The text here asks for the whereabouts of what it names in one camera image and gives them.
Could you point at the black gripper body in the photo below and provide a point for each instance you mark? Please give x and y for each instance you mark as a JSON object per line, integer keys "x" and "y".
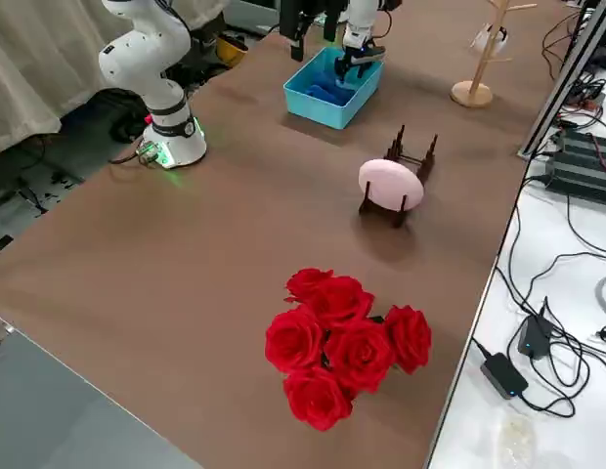
{"x": 366, "y": 55}
{"x": 303, "y": 10}

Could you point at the blue square rag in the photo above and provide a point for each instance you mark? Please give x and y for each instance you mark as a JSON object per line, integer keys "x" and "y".
{"x": 320, "y": 90}
{"x": 344, "y": 95}

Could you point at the pink plate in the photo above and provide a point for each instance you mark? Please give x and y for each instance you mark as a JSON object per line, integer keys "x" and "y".
{"x": 391, "y": 183}

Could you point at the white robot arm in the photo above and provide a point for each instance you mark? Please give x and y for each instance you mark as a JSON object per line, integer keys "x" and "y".
{"x": 359, "y": 14}
{"x": 151, "y": 63}

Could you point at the cyan plastic box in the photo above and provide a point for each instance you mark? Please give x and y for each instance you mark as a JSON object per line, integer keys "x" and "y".
{"x": 327, "y": 115}

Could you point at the wooden mug stand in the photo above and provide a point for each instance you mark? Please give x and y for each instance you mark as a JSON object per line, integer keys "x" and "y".
{"x": 471, "y": 93}

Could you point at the dark wooden dish rack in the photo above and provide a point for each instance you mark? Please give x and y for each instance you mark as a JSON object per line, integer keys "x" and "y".
{"x": 425, "y": 166}

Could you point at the yellow helmet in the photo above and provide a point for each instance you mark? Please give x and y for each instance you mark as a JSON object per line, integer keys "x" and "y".
{"x": 232, "y": 51}

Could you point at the black power supply unit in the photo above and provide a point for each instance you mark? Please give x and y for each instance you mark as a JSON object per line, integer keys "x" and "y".
{"x": 576, "y": 178}
{"x": 584, "y": 144}

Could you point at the beige curtain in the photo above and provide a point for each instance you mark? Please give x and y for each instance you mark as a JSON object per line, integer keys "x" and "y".
{"x": 29, "y": 73}

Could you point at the red artificial rose bouquet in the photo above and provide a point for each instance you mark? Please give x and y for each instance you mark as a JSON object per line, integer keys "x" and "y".
{"x": 352, "y": 342}

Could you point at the black upright power adapter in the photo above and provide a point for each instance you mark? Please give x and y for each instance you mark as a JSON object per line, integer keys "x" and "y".
{"x": 535, "y": 337}

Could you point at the black flat power adapter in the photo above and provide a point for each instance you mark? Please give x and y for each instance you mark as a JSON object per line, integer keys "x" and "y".
{"x": 503, "y": 376}

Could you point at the clear plastic bag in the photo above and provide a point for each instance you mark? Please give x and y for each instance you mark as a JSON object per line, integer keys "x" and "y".
{"x": 518, "y": 439}

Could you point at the aluminium frame post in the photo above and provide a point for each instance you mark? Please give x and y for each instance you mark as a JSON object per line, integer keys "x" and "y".
{"x": 562, "y": 83}

